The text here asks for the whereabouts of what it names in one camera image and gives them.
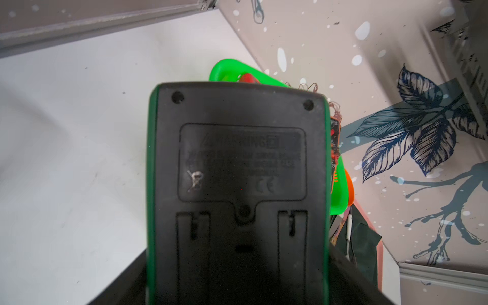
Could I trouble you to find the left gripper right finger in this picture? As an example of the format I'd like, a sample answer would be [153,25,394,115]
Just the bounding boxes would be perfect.
[329,243,393,305]

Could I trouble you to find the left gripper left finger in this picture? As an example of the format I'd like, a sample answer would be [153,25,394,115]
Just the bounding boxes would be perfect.
[89,250,147,305]

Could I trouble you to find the black green multimeter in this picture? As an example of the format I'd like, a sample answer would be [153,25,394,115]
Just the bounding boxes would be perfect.
[146,82,332,304]

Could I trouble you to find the large red multimeter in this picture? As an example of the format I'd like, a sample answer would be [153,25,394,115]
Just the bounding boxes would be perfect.
[238,73,260,84]

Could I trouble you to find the green plastic basket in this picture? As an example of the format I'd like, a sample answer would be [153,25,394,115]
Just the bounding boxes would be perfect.
[209,59,348,216]

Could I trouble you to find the orange multimeter face up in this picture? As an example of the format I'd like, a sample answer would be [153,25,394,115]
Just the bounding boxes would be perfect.
[330,117,341,182]

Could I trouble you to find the dark green cloth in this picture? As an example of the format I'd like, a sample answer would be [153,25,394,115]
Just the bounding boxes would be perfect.
[329,205,377,288]

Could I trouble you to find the orange plastic bowl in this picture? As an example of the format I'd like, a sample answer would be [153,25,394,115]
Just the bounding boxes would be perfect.
[344,170,355,207]

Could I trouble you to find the white handled spoon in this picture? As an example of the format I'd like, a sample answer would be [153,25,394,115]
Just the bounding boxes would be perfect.
[346,213,353,261]

